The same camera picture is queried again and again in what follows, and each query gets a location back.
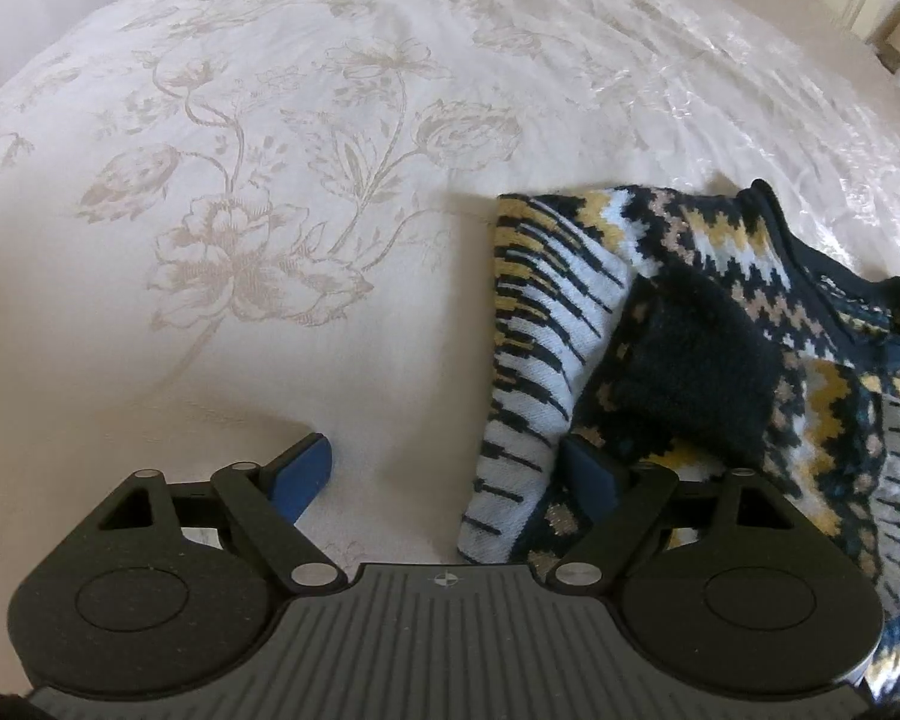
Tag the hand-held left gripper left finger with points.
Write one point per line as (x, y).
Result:
(304, 476)

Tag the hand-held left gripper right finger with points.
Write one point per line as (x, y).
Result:
(589, 480)

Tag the navy yellow white patterned sweater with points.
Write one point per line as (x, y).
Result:
(690, 360)

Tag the white floral bedspread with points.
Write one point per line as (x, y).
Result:
(270, 202)

